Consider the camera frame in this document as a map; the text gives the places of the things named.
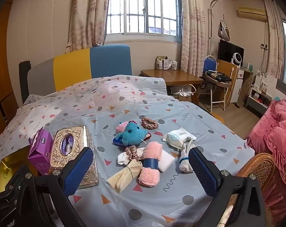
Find cluster of small boxes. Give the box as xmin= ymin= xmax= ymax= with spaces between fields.
xmin=156 ymin=56 xmax=178 ymax=71

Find beige patterned curtain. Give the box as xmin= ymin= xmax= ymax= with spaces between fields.
xmin=262 ymin=0 xmax=286 ymax=79
xmin=65 ymin=0 xmax=113 ymax=52
xmin=181 ymin=0 xmax=215 ymax=77

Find large brown satin scrunchie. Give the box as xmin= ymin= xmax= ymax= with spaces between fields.
xmin=141 ymin=117 xmax=159 ymax=130

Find white bag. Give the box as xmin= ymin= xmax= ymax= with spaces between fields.
xmin=170 ymin=84 xmax=196 ymax=97

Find white round fan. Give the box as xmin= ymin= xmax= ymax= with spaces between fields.
xmin=230 ymin=52 xmax=244 ymax=68

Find white socks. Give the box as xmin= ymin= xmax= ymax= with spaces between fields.
xmin=179 ymin=138 xmax=195 ymax=173

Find metal hanger pole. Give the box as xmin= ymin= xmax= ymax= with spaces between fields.
xmin=208 ymin=0 xmax=223 ymax=39

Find grey yellow blue sofa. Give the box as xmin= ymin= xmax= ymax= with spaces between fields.
xmin=27 ymin=44 xmax=133 ymax=100

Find golden ornate tissue box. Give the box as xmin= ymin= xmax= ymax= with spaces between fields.
xmin=50 ymin=126 xmax=100 ymax=190

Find pink towel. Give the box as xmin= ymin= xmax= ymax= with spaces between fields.
xmin=139 ymin=141 xmax=163 ymax=187

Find small brown satin scrunchie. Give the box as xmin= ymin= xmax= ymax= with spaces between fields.
xmin=125 ymin=146 xmax=138 ymax=159

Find gold tray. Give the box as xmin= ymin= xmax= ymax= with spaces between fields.
xmin=0 ymin=151 xmax=39 ymax=193

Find low white shelf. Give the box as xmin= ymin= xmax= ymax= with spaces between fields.
xmin=246 ymin=86 xmax=273 ymax=119

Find white cloth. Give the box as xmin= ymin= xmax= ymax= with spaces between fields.
xmin=117 ymin=148 xmax=146 ymax=165

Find barred window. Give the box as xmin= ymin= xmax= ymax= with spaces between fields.
xmin=105 ymin=0 xmax=182 ymax=43

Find wall air conditioner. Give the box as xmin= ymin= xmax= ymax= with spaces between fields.
xmin=236 ymin=6 xmax=267 ymax=20

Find black device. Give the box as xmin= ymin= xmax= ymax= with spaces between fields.
xmin=204 ymin=70 xmax=232 ymax=83

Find white sponge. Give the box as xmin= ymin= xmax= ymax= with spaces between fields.
xmin=157 ymin=148 xmax=176 ymax=173

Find purple tissue box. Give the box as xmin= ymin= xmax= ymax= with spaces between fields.
xmin=28 ymin=126 xmax=54 ymax=175

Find wooden board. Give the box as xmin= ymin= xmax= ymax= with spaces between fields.
xmin=216 ymin=59 xmax=238 ymax=103

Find wooden wardrobe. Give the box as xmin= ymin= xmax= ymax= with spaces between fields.
xmin=0 ymin=0 xmax=23 ymax=138

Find hanging beige bag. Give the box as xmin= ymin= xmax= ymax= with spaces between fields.
xmin=217 ymin=20 xmax=231 ymax=43

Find black upright panel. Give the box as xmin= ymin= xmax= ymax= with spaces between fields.
xmin=19 ymin=61 xmax=31 ymax=104

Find black television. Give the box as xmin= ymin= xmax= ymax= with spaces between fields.
xmin=217 ymin=39 xmax=244 ymax=64

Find rattan chair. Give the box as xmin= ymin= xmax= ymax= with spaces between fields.
xmin=228 ymin=153 xmax=276 ymax=227

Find white cabinet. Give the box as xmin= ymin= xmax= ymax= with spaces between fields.
xmin=230 ymin=67 xmax=245 ymax=106

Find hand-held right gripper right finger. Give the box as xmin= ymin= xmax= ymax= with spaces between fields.
xmin=188 ymin=147 xmax=273 ymax=227

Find blue metal chair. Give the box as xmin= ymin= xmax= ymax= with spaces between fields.
xmin=203 ymin=55 xmax=218 ymax=78

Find blue face mask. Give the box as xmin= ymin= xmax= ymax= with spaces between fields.
xmin=166 ymin=132 xmax=183 ymax=148

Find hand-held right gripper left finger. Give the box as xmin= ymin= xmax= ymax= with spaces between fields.
xmin=0 ymin=147 xmax=94 ymax=227

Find blue plush toy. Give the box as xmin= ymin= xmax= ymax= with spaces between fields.
xmin=113 ymin=120 xmax=152 ymax=146

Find white floral box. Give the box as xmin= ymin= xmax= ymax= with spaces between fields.
xmin=254 ymin=70 xmax=268 ymax=93

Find wooden table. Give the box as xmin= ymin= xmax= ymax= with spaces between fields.
xmin=141 ymin=69 xmax=205 ymax=100

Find white wet wipes pack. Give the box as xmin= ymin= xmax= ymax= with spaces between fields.
xmin=162 ymin=127 xmax=197 ymax=145

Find pink ruffled bed cover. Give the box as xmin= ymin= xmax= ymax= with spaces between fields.
xmin=247 ymin=99 xmax=286 ymax=215

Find folding tray table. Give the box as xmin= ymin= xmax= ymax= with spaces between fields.
xmin=202 ymin=71 xmax=232 ymax=111

